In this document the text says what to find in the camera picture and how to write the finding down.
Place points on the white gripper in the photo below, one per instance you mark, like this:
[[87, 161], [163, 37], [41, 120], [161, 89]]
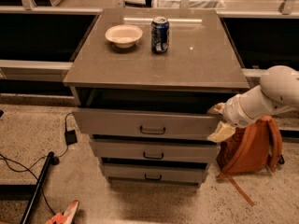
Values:
[[232, 111]]

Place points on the grey top drawer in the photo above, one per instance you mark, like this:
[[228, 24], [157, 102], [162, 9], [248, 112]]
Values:
[[145, 124]]

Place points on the grey drawer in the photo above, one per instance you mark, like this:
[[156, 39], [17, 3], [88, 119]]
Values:
[[153, 151], [145, 124], [153, 173]]

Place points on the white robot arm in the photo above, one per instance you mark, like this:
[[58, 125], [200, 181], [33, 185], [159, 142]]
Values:
[[278, 92]]

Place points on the grey drawer cabinet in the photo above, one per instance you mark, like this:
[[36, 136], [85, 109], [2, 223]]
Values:
[[155, 99]]

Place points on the grey middle drawer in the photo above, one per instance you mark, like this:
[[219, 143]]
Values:
[[153, 151]]

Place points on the grey bottom drawer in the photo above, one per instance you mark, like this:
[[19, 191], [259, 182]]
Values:
[[153, 173]]

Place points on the orange backpack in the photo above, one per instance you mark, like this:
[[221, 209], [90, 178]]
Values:
[[250, 149]]

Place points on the blue soda can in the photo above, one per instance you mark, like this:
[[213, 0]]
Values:
[[160, 34]]

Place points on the white paper bowl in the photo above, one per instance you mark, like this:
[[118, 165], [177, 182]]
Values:
[[123, 36]]

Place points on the black power adapter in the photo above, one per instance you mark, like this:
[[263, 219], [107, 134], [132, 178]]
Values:
[[70, 137]]

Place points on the black pole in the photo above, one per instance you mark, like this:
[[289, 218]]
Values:
[[37, 190]]

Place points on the metal railing frame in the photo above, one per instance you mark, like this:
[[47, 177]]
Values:
[[37, 69]]

